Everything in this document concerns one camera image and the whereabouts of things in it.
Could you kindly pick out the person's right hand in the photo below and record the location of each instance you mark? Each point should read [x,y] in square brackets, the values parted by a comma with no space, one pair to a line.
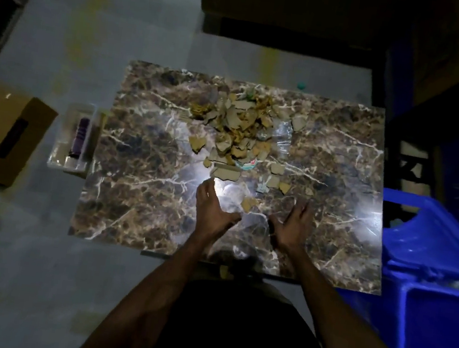
[291,230]

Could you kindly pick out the person's left hand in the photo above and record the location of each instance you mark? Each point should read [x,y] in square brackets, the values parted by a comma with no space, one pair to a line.
[212,214]

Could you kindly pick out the person's right thumb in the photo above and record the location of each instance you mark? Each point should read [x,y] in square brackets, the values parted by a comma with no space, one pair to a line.
[273,224]

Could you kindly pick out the person's left thumb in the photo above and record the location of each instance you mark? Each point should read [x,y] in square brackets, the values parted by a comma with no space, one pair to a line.
[232,219]

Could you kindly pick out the person's right forearm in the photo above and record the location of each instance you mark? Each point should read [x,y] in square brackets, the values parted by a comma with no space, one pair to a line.
[344,326]

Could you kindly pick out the person's left forearm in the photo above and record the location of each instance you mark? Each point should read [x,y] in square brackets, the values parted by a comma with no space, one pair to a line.
[153,301]

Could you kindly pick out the green and white packet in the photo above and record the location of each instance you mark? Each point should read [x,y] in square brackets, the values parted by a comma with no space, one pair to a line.
[247,166]

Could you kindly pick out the clear plastic wrapper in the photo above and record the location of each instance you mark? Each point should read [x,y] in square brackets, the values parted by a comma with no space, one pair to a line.
[281,138]

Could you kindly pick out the pile of torn cardboard scraps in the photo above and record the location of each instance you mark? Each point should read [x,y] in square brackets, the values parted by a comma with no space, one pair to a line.
[240,126]

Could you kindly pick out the person's dark clothing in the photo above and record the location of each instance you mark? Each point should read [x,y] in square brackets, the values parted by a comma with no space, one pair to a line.
[242,329]

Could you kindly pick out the small teal object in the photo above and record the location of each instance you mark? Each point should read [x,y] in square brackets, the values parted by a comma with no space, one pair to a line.
[302,85]

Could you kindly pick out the blue plastic bin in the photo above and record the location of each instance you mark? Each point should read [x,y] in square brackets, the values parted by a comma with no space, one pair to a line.
[433,291]

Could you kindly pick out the clear plastic container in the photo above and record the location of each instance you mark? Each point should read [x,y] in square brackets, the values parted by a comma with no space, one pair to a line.
[74,141]

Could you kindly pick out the dark wooden cabinet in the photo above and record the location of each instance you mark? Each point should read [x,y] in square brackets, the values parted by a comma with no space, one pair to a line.
[302,8]

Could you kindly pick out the brown cardboard box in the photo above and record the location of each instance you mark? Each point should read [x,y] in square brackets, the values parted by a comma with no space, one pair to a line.
[0,135]

